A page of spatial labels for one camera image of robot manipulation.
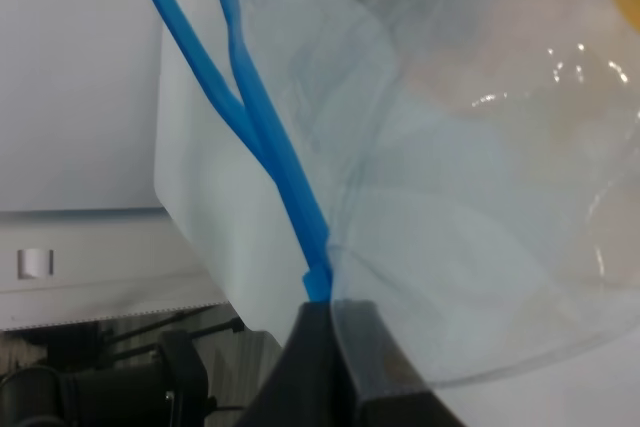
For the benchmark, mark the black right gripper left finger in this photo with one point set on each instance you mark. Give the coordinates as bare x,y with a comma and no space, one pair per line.
309,386

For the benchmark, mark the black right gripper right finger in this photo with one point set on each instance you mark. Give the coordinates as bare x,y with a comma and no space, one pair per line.
374,382

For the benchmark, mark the clear zip bag blue seal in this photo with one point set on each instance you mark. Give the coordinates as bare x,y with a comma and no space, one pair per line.
471,167

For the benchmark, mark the black equipment under table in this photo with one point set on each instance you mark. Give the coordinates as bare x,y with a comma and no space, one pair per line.
170,390

